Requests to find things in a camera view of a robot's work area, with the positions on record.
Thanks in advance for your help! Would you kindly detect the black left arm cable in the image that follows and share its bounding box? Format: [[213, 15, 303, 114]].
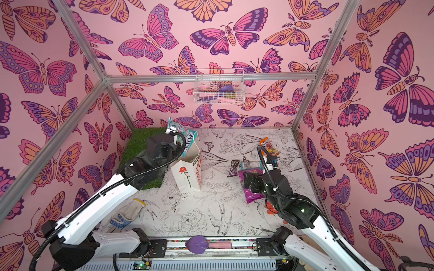
[[28, 133, 186, 271]]

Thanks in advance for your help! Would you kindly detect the purple blackcurrant candy bag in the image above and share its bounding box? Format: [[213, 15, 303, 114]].
[[238, 168, 265, 204]]

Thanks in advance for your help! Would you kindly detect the white floral paper bag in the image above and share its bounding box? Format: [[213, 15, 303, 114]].
[[171, 134, 202, 193]]

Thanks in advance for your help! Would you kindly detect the green artificial grass mat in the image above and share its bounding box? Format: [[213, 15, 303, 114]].
[[118, 128, 166, 169]]

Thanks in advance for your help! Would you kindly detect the white blue work glove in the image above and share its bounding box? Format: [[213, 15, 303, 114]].
[[110, 198, 146, 229]]

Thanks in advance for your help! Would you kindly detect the brown chocolate candy packet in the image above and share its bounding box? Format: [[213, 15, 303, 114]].
[[227, 159, 240, 177]]

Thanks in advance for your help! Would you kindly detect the teal red candy bag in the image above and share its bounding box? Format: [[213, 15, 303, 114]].
[[168, 117, 197, 158]]

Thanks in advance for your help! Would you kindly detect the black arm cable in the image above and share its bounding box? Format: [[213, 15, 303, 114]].
[[257, 145, 374, 271], [28, 133, 186, 271]]

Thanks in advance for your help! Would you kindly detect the orange lemon candy bag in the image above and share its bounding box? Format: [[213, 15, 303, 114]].
[[260, 137, 280, 156]]

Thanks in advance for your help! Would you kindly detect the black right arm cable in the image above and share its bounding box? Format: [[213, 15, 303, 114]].
[[257, 145, 374, 271]]

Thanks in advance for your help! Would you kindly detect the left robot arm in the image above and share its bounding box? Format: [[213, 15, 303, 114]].
[[29, 132, 186, 271]]

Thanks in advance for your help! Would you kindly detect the teal mint candy bag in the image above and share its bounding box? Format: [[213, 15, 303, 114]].
[[240, 160, 263, 170]]

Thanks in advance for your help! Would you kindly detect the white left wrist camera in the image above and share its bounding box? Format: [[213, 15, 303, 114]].
[[166, 122, 180, 134]]

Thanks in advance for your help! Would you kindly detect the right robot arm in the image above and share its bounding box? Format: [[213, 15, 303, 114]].
[[243, 169, 378, 271]]

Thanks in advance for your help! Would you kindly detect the clear wall basket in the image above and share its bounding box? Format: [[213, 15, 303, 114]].
[[192, 67, 246, 106]]

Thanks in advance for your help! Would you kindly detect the purple pink silicone spatula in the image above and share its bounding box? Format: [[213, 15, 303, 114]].
[[185, 236, 232, 255]]

